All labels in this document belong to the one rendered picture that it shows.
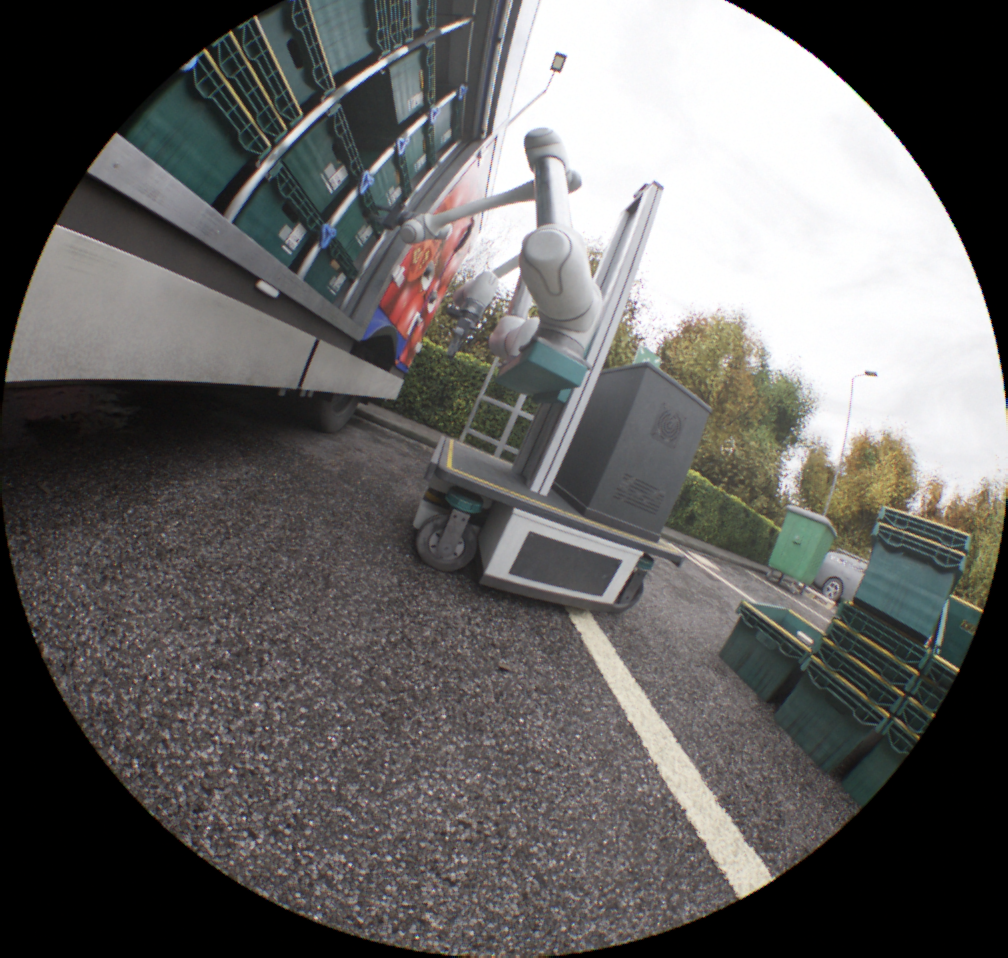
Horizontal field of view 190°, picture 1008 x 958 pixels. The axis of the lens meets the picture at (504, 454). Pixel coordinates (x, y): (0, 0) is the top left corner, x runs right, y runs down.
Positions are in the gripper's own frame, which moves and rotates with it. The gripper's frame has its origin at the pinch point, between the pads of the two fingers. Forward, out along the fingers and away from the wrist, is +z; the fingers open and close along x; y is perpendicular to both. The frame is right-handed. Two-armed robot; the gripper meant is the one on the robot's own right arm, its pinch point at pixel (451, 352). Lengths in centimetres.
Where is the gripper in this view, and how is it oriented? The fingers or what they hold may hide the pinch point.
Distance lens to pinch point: 122.7
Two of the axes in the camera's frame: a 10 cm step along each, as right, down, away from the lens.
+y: 9.0, 3.8, 2.1
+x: -1.6, -1.5, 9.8
